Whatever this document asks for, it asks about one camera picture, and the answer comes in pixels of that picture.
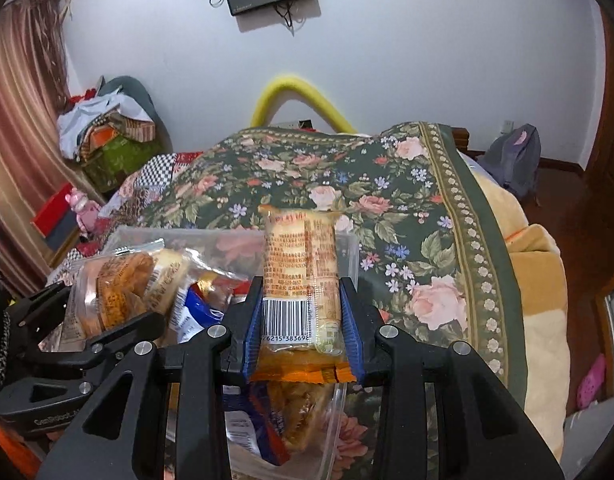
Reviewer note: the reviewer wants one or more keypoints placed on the grey cloth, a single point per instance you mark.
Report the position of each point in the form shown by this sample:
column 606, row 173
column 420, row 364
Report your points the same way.
column 584, row 427

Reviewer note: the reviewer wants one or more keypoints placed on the striped brown curtain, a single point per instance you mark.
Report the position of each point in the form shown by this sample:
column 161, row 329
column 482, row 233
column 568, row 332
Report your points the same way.
column 22, row 110

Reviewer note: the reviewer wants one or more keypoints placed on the grey backpack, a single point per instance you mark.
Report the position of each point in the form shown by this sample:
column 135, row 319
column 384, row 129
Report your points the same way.
column 517, row 155

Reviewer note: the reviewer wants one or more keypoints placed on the long orange biscuit packet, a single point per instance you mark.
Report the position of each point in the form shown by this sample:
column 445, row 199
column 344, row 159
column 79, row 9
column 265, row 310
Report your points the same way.
column 299, row 270

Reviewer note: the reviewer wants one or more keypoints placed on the pink rabbit toy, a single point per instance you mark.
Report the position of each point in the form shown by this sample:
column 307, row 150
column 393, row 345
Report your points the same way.
column 82, row 210

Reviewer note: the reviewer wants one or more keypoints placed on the yellow crispy snack packet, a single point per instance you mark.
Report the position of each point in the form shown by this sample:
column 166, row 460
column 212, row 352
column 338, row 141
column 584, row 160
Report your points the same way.
column 302, row 415

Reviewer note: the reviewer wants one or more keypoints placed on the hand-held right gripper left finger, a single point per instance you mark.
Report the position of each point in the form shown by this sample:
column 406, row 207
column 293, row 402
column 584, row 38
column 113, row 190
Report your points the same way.
column 252, row 330

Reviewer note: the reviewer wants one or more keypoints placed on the patchwork quilt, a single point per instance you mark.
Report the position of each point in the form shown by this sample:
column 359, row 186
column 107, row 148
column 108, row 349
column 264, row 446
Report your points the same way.
column 152, row 170

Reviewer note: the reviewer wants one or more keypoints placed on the white power strip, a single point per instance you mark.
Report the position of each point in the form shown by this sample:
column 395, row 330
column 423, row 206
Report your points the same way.
column 292, row 123

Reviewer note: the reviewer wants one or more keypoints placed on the white wall socket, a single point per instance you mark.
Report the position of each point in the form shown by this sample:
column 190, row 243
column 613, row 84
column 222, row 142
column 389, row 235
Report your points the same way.
column 508, row 124

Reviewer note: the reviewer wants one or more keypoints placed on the bread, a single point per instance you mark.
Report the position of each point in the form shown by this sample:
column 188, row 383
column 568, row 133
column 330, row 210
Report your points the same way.
column 112, row 285

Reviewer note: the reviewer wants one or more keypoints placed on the blue red white snack packet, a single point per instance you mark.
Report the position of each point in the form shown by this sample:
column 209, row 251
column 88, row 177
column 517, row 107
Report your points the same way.
column 197, row 315
column 249, row 425

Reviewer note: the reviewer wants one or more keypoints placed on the pink clog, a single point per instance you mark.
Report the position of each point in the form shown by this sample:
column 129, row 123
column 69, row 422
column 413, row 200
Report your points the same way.
column 591, row 380

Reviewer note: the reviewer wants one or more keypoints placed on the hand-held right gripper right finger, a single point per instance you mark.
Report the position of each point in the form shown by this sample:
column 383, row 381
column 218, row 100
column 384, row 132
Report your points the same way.
column 352, row 330

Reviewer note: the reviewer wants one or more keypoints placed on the yellow foam tube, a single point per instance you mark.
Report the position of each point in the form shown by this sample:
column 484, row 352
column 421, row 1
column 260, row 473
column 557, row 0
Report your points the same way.
column 282, row 82

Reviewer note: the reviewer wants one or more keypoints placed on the yellow cake packet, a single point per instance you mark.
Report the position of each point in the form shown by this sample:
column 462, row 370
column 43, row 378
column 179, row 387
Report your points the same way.
column 169, row 272

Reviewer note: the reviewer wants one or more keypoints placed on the grey box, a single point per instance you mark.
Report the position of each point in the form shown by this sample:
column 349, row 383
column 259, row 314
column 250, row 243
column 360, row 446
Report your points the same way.
column 62, row 232

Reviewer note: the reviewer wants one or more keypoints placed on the beige fleece blanket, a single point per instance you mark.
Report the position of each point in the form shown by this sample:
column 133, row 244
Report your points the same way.
column 532, row 285

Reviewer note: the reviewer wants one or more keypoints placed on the grey chair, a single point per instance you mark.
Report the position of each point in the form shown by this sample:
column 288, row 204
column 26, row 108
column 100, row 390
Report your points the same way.
column 132, row 90

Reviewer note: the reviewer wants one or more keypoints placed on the pile of clothes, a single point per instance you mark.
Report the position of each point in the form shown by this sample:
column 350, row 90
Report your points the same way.
column 107, row 132

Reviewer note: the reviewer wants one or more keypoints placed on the red box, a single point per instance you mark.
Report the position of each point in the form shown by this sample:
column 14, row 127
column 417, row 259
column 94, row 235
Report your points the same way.
column 52, row 210

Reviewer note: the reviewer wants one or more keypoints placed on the brown wooden door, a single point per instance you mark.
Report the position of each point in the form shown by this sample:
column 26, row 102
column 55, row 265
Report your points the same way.
column 612, row 160

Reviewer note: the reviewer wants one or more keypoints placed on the clear plastic box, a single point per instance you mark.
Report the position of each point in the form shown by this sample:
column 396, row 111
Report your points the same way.
column 344, row 255

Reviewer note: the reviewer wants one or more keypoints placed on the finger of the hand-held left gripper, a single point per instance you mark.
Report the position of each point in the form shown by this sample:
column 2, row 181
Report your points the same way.
column 127, row 330
column 37, row 305

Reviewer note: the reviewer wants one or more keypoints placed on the wooden bed frame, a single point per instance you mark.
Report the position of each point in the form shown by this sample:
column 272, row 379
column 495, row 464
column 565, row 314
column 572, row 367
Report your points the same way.
column 462, row 137

